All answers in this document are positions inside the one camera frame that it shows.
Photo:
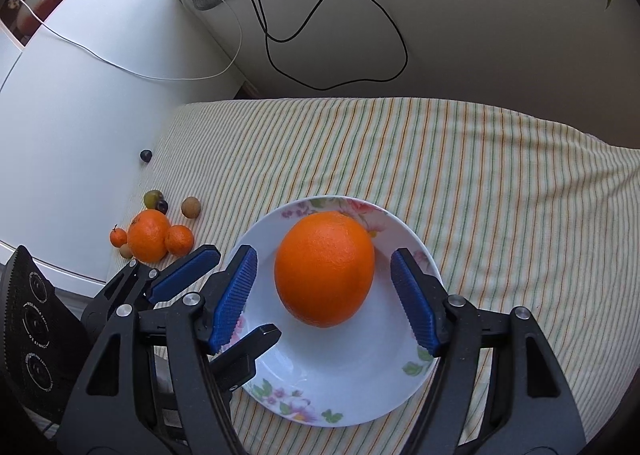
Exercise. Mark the dark stone by wall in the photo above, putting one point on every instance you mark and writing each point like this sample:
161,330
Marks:
146,156

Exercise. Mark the brown kiwi fruit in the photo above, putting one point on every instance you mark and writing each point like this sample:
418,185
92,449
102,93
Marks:
191,207

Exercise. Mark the green grape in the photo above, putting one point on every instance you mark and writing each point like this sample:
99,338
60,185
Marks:
151,198

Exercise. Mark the floral white ceramic plate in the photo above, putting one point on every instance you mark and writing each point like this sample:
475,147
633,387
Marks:
350,373

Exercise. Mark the large smooth orange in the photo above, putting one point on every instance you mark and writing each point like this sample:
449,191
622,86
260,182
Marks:
324,269

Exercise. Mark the dark purple grape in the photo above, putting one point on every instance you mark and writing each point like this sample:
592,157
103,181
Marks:
162,206

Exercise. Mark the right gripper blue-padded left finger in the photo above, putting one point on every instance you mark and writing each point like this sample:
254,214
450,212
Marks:
146,387

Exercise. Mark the medium mandarin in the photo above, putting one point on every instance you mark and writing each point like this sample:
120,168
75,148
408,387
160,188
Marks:
179,240

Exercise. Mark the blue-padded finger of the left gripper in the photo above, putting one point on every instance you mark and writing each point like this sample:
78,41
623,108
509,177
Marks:
237,365
182,273

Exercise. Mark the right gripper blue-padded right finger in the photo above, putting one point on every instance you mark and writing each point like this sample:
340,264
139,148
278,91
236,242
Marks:
529,408

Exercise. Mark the small tangerine with stem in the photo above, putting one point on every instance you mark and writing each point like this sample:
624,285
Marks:
118,237

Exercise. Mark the large orange with stem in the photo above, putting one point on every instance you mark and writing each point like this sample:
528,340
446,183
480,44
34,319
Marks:
146,236

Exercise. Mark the small brown longan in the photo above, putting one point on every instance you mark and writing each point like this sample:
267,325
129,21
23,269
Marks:
125,251

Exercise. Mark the red white vase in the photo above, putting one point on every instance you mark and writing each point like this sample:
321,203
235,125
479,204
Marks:
22,15

